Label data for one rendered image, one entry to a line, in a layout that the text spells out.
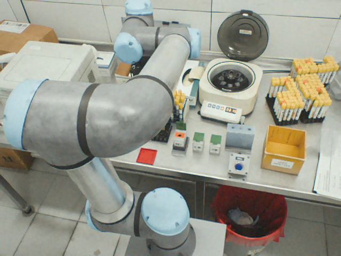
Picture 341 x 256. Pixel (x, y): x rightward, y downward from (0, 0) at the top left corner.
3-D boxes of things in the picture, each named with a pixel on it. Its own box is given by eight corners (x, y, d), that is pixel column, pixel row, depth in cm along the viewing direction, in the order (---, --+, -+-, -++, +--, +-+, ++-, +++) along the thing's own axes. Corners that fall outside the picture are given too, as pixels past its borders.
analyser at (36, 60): (24, 138, 131) (-13, 84, 108) (54, 94, 148) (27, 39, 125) (91, 149, 125) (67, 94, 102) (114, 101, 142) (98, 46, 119)
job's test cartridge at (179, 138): (173, 148, 120) (173, 138, 115) (177, 139, 123) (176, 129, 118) (184, 150, 119) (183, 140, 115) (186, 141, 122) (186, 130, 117)
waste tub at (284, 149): (259, 168, 113) (264, 152, 106) (263, 140, 122) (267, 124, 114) (298, 176, 110) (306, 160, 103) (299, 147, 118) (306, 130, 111)
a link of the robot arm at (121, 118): (160, 113, 39) (202, 16, 78) (79, 106, 41) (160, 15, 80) (163, 181, 45) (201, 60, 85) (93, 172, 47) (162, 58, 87)
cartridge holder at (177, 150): (171, 154, 120) (170, 149, 117) (176, 137, 126) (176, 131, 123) (184, 157, 119) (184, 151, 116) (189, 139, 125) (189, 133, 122)
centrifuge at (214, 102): (191, 116, 133) (191, 95, 123) (211, 73, 150) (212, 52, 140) (246, 129, 126) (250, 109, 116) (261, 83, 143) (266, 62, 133)
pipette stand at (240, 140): (224, 150, 120) (226, 134, 112) (226, 136, 124) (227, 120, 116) (251, 153, 118) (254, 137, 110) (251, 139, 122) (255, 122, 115)
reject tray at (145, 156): (136, 162, 119) (135, 161, 118) (140, 148, 123) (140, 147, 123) (153, 165, 118) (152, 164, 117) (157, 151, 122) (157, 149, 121)
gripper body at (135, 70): (138, 69, 108) (132, 39, 99) (162, 71, 106) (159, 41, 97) (132, 84, 103) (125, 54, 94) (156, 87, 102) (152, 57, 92)
